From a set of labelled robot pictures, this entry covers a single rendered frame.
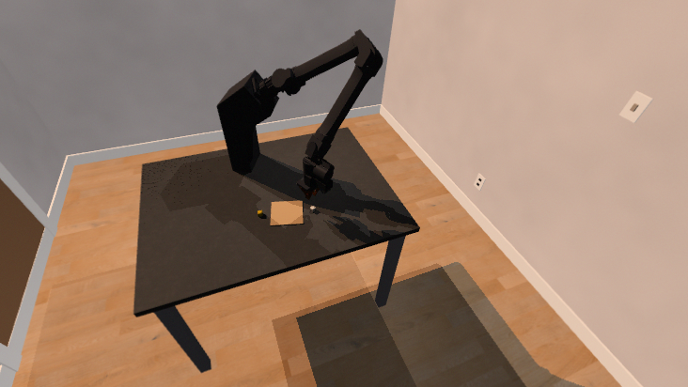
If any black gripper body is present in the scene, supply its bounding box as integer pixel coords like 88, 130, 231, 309
297, 172, 318, 192

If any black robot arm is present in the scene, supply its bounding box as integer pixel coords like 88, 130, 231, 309
252, 29, 383, 194

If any orange square mat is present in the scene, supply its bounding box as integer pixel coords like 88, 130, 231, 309
270, 200, 304, 226

